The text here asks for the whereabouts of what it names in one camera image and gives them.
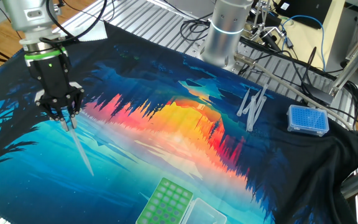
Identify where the green top pipette tip holder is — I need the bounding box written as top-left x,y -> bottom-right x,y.
135,177 -> 195,224

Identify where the landscape print cloth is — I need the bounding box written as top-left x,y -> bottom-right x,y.
0,17 -> 358,224

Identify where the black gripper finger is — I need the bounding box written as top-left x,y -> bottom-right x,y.
35,90 -> 70,132
63,82 -> 85,129

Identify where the black camera cable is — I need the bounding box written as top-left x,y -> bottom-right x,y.
38,0 -> 116,44

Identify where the blue pipette tip box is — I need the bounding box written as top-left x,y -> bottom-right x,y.
287,104 -> 330,138

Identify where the clear large pipette tip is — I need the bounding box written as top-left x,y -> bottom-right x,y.
255,83 -> 269,108
236,88 -> 251,118
249,96 -> 267,132
68,126 -> 95,177
246,95 -> 257,132
242,90 -> 262,115

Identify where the silver clamp stand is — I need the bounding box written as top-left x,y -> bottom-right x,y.
249,0 -> 281,41

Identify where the white cabinet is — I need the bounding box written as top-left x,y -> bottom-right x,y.
324,0 -> 358,103

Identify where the clear plastic container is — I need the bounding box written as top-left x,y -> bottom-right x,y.
180,197 -> 228,224

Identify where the beige desk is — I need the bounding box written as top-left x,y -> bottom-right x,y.
270,0 -> 346,74

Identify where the blue cable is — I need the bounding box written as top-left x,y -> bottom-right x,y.
280,14 -> 328,73

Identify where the black power adapter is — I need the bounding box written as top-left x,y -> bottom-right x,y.
303,83 -> 335,105

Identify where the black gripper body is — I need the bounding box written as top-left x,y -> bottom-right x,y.
26,53 -> 74,100

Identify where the black box white label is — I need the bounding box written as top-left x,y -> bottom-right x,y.
275,0 -> 334,30

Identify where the black cable coil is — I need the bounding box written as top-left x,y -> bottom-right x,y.
180,17 -> 213,41

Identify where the black cable bundle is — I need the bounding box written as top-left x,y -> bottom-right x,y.
237,37 -> 358,131

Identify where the green wrist flange ring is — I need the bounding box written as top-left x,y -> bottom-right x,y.
23,46 -> 67,62

